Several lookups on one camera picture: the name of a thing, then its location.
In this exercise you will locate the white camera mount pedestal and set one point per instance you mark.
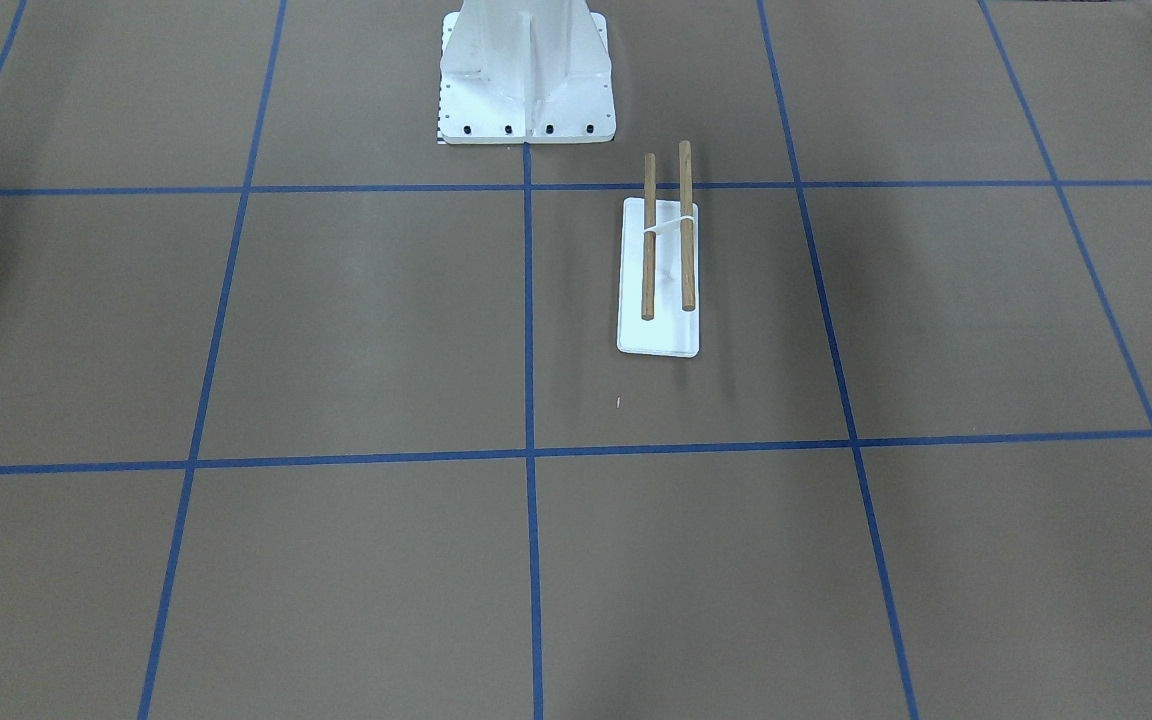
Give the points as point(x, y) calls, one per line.
point(525, 72)

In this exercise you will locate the white wooden towel rack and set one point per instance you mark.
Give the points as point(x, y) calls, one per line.
point(658, 308)

